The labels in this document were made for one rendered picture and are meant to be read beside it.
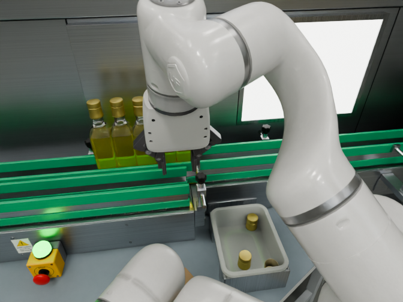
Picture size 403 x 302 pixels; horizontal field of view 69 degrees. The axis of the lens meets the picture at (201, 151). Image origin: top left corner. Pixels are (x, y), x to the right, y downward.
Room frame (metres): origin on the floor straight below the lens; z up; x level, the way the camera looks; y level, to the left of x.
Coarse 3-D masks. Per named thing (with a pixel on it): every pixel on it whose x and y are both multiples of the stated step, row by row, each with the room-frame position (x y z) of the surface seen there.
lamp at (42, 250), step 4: (36, 244) 0.48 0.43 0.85; (40, 244) 0.47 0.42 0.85; (44, 244) 0.48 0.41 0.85; (48, 244) 0.48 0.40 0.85; (36, 248) 0.46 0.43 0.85; (40, 248) 0.46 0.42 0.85; (44, 248) 0.47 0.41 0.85; (48, 248) 0.47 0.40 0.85; (52, 248) 0.48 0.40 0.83; (36, 252) 0.45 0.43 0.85; (40, 252) 0.45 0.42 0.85; (44, 252) 0.46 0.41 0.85; (48, 252) 0.46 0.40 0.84; (36, 256) 0.45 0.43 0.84; (40, 256) 0.45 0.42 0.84; (44, 256) 0.45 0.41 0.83
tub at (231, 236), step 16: (224, 208) 0.61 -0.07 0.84; (240, 208) 0.61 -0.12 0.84; (256, 208) 0.62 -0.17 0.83; (224, 224) 0.60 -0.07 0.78; (240, 224) 0.61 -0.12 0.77; (272, 224) 0.55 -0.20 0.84; (224, 240) 0.55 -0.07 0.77; (240, 240) 0.55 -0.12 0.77; (256, 240) 0.55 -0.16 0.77; (272, 240) 0.51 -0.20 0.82; (224, 256) 0.49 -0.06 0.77; (256, 256) 0.49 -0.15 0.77; (272, 256) 0.48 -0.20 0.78; (224, 272) 0.40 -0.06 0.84; (240, 272) 0.40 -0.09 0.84; (256, 272) 0.40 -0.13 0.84; (272, 272) 0.41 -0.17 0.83
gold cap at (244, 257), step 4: (240, 252) 0.48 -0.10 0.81; (244, 252) 0.48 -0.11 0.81; (248, 252) 0.48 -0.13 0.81; (240, 256) 0.46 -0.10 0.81; (244, 256) 0.46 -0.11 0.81; (248, 256) 0.46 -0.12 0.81; (240, 260) 0.46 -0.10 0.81; (244, 260) 0.45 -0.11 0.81; (248, 260) 0.45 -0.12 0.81; (240, 264) 0.46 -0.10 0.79; (244, 264) 0.45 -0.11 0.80; (248, 264) 0.45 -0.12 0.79; (240, 268) 0.45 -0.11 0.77; (244, 268) 0.45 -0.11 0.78; (248, 268) 0.45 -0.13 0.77
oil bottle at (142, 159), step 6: (138, 126) 0.68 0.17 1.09; (138, 132) 0.67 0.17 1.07; (138, 150) 0.67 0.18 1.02; (138, 156) 0.67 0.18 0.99; (144, 156) 0.67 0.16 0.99; (150, 156) 0.67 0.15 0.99; (138, 162) 0.67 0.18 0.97; (144, 162) 0.67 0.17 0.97; (150, 162) 0.67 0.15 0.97; (156, 162) 0.68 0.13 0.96
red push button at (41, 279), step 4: (44, 272) 0.43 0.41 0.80; (36, 276) 0.41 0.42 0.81; (40, 276) 0.41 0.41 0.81; (44, 276) 0.41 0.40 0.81; (48, 276) 0.42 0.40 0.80; (36, 280) 0.41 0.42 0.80; (40, 280) 0.41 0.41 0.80; (44, 280) 0.41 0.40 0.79; (48, 280) 0.41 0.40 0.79; (40, 284) 0.41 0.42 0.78; (44, 284) 0.41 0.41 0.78
